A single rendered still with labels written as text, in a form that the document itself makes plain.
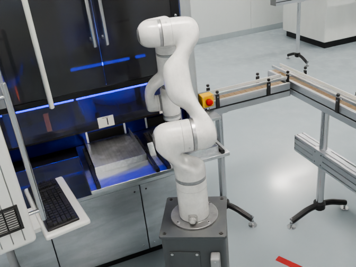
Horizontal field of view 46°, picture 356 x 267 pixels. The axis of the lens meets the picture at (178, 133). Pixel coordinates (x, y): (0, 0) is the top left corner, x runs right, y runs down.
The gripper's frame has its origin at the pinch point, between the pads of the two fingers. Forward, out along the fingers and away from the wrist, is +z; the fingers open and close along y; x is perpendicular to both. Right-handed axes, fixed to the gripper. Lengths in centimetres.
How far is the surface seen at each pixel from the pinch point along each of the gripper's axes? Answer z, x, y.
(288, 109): 97, 190, -175
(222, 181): 63, 45, -45
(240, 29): 91, 304, -488
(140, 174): 5.8, -20.6, 5.7
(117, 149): 6.0, -24.7, -23.5
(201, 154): 4.3, 10.6, 6.3
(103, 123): -7.0, -28.3, -31.5
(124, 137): 6.2, -17.5, -35.2
